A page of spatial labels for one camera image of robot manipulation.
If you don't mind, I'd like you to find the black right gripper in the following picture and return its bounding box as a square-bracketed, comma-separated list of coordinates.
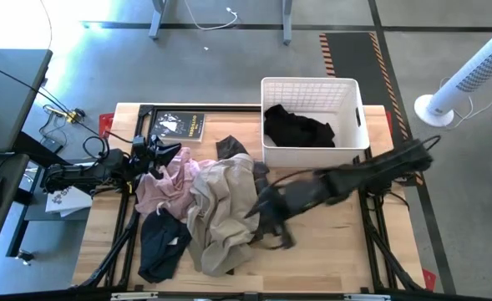
[244, 177, 332, 251]

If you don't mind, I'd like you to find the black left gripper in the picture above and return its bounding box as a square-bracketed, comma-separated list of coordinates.
[130, 134, 183, 180]

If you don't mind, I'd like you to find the pink garment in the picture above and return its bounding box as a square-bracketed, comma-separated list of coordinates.
[134, 146, 207, 221]

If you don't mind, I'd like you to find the dark grey garment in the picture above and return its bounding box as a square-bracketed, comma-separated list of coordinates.
[216, 135, 271, 196]

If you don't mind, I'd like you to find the The Outsiders paperback book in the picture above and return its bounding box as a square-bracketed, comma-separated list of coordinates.
[149, 110, 206, 143]

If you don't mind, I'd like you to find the beige garment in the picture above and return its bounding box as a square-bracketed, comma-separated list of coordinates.
[185, 152, 261, 278]

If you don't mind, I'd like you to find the red corner pad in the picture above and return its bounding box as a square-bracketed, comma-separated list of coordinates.
[421, 268, 438, 293]
[99, 112, 115, 139]

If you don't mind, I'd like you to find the navy garment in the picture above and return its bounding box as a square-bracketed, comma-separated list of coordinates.
[137, 207, 193, 284]

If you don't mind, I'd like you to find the black garment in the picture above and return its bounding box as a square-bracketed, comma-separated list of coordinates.
[263, 104, 337, 148]

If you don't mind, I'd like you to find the yellow clamp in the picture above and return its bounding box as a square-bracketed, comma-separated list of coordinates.
[44, 104, 86, 125]

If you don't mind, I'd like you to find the white printed paper box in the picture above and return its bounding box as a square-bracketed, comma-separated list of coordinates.
[44, 186, 94, 218]

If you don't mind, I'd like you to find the white plastic laundry basket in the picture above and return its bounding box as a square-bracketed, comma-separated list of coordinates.
[260, 76, 371, 168]

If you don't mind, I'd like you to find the grey desk leg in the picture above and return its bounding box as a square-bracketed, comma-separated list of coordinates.
[282, 0, 293, 46]
[148, 0, 170, 41]

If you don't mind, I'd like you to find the grey desk top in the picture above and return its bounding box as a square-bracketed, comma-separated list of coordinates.
[0, 48, 53, 154]

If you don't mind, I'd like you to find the hazard striped floor mat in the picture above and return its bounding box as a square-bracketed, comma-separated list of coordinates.
[318, 32, 424, 185]

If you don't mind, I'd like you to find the white tower fan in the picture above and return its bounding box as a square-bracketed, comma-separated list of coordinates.
[413, 18, 492, 128]

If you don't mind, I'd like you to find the white cable with plug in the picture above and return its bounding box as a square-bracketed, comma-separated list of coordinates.
[182, 0, 239, 31]

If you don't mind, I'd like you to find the white fan cable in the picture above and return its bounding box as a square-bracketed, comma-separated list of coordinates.
[439, 77, 492, 120]

